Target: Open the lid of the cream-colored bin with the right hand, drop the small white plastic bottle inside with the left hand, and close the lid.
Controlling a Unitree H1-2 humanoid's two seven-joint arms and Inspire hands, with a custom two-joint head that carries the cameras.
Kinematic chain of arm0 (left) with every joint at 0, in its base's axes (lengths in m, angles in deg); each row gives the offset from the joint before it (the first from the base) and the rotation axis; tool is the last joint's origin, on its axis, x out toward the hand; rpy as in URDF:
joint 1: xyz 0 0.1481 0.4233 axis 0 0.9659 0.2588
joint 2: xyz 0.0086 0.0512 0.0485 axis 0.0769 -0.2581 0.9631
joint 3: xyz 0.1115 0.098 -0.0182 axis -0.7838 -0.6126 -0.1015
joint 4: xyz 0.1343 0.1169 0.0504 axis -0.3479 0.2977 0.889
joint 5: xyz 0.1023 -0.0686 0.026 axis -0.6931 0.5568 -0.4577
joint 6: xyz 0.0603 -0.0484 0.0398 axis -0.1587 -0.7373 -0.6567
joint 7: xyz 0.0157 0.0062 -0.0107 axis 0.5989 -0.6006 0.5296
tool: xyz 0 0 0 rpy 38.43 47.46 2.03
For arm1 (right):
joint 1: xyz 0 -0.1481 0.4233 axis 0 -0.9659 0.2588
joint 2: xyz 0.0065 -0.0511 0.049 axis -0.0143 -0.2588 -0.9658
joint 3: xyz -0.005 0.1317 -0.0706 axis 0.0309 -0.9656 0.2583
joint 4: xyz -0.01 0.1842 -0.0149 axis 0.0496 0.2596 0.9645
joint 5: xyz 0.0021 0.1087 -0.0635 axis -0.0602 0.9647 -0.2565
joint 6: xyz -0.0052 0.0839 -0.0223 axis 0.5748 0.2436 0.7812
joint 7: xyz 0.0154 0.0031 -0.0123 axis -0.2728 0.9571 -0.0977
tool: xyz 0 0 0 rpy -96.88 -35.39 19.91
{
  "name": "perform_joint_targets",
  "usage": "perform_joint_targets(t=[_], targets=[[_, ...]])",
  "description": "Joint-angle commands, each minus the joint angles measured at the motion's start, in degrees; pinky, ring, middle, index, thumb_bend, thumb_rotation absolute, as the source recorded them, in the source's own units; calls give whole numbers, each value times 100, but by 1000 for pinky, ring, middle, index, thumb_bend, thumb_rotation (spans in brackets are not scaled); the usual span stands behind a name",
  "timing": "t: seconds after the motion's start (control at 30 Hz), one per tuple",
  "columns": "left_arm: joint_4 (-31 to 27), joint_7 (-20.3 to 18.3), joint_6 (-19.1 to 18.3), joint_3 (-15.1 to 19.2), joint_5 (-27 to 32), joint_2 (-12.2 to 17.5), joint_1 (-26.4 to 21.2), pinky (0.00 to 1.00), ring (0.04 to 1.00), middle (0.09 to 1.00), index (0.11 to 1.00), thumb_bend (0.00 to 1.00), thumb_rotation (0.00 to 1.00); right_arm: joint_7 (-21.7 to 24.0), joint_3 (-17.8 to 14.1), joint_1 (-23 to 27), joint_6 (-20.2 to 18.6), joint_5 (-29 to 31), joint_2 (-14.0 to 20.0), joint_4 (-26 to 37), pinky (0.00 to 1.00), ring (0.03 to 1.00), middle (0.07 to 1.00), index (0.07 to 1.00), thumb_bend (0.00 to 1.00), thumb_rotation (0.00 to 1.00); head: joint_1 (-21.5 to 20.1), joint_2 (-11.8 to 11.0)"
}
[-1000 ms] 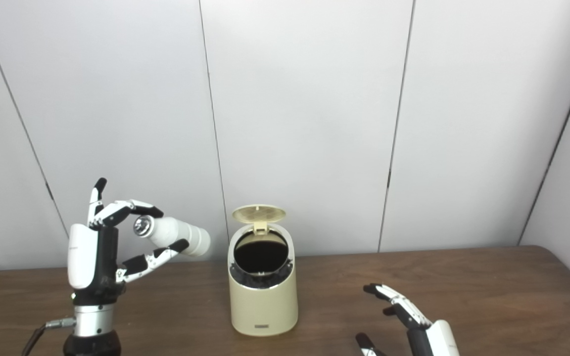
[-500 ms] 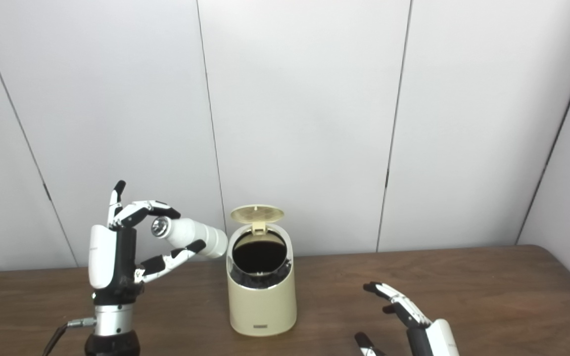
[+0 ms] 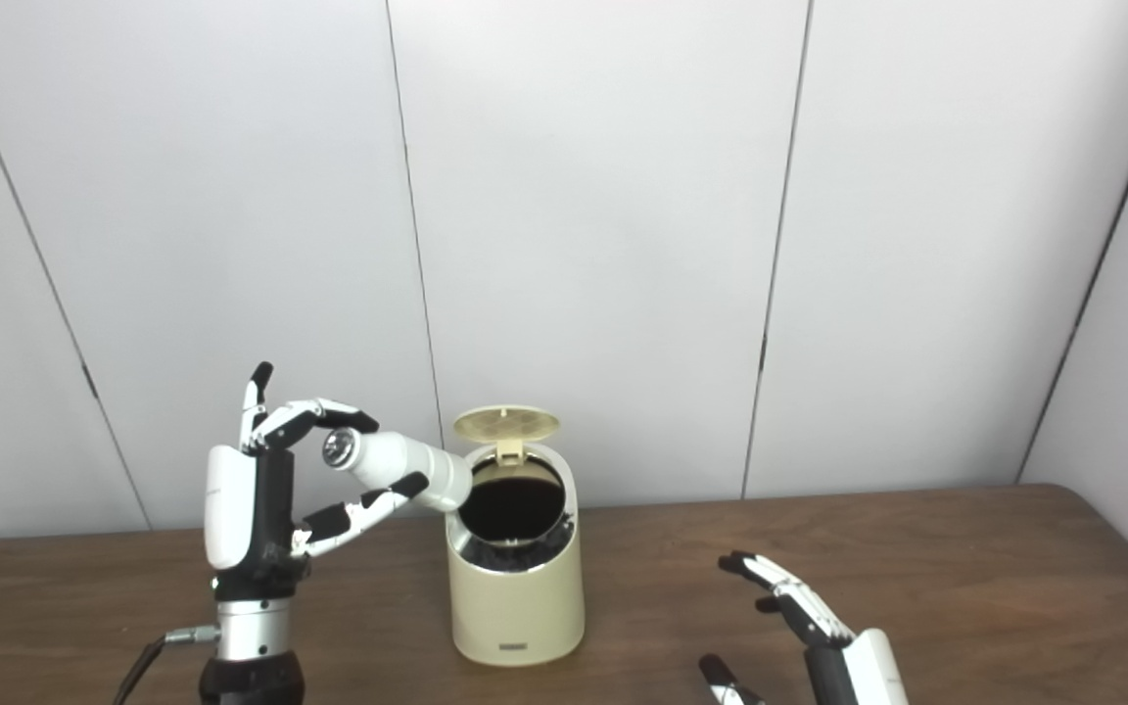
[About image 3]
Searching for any cream-colored bin body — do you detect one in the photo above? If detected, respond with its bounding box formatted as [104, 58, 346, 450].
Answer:
[445, 443, 586, 668]

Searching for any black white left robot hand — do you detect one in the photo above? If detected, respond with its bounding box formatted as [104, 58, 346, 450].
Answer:
[204, 361, 431, 600]

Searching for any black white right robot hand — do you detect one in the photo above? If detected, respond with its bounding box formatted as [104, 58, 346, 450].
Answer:
[698, 550, 911, 705]

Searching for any round cream bin lid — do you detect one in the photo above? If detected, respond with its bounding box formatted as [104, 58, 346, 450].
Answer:
[453, 403, 561, 463]

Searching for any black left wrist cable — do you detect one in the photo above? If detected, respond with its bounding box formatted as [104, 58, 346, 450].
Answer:
[112, 627, 222, 705]

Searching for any small white plastic bottle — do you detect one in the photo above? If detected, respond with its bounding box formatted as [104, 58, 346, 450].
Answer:
[321, 428, 474, 513]

